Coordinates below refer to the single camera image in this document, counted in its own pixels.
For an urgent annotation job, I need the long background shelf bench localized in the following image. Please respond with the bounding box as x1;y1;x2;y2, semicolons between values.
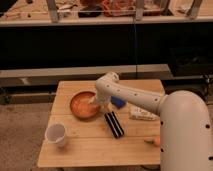
0;64;172;87

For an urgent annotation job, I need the white plastic cup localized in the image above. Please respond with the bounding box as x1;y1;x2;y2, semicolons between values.
45;123;67;148

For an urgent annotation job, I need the black striped rectangular box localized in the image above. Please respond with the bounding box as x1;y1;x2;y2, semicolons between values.
104;112;124;138

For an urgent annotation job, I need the blue sponge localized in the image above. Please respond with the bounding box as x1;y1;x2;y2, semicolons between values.
111;97;126;109

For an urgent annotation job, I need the orange carrot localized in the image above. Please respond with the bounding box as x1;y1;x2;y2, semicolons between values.
145;136;160;147

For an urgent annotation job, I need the wooden table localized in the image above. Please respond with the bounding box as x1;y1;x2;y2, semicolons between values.
38;81;160;168

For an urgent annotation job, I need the orange ceramic bowl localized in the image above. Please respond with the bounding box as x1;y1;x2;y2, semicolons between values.
70;91;101;119

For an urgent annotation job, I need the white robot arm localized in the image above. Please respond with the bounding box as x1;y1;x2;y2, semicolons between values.
92;72;213;171

